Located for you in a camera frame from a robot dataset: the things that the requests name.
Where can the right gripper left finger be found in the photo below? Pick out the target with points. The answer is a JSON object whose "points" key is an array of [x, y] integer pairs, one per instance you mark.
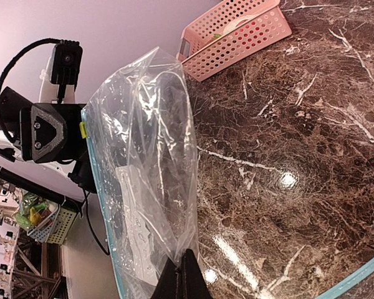
{"points": [[169, 285]]}

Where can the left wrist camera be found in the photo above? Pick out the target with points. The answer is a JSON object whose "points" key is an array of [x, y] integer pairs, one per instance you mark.
{"points": [[67, 56]]}

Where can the background basket of toys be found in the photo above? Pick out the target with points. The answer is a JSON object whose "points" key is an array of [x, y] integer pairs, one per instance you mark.
{"points": [[43, 220]]}

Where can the white toy bun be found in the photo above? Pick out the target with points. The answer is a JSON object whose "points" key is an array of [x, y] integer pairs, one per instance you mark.
{"points": [[230, 26]]}

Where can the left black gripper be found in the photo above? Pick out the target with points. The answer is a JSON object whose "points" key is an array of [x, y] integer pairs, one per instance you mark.
{"points": [[47, 134]]}

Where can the zip bag with blue zipper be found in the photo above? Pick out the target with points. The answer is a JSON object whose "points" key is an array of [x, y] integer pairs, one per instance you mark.
{"points": [[142, 149]]}

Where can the pink perforated plastic basket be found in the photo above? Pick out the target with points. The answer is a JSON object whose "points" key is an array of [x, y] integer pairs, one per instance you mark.
{"points": [[202, 57]]}

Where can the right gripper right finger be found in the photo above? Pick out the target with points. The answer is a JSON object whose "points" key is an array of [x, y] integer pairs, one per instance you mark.
{"points": [[193, 282]]}

